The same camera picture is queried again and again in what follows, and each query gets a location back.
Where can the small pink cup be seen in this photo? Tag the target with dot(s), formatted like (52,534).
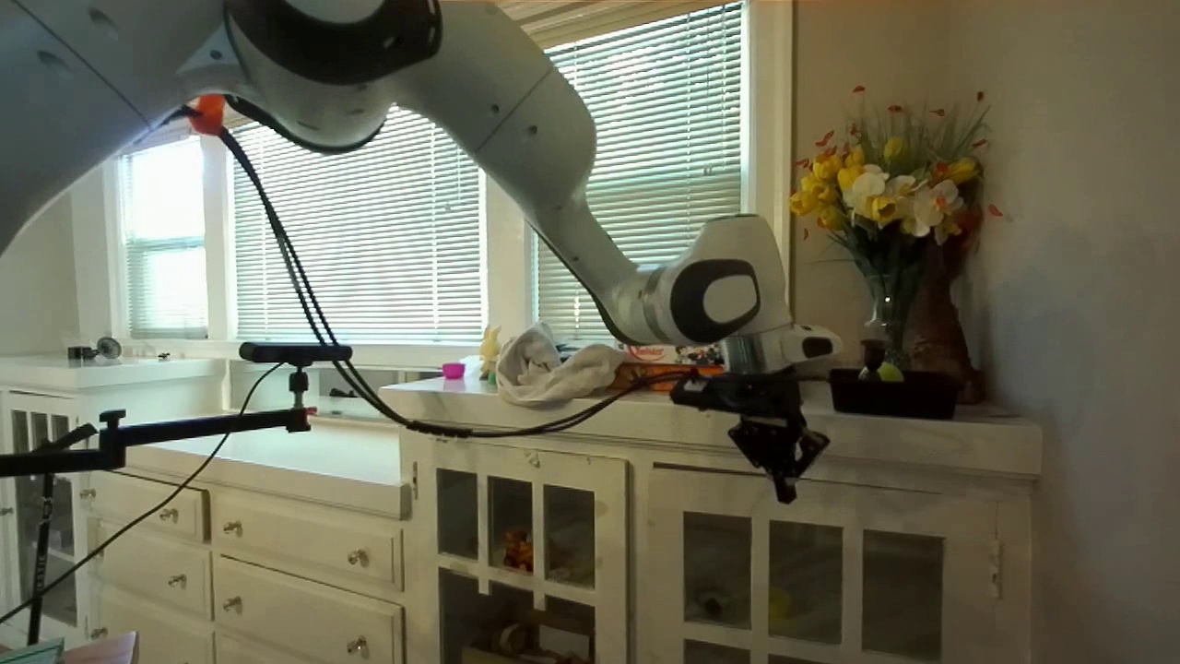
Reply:
(451,369)

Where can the middle window blind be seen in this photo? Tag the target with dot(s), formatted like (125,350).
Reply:
(390,235)

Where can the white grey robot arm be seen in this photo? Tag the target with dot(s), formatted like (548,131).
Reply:
(82,77)

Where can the white drawer dresser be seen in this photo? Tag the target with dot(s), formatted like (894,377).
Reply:
(275,551)

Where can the white glass-front cabinet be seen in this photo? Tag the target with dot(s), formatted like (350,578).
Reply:
(643,536)

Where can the window blind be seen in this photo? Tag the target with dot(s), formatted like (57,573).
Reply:
(668,108)
(390,235)

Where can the orange game box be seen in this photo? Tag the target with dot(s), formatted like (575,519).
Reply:
(671,363)

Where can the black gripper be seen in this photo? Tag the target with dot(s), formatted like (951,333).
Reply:
(772,428)

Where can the right window blind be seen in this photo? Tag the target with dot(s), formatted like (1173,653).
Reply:
(668,108)

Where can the white crumpled cloth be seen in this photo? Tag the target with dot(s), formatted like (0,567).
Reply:
(536,374)

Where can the black camera on boom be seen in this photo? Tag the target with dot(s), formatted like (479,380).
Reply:
(92,449)

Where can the yellow white flower bouquet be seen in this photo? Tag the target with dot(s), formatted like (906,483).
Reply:
(897,177)

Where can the glass flower vase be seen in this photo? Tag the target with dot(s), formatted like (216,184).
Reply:
(890,289)

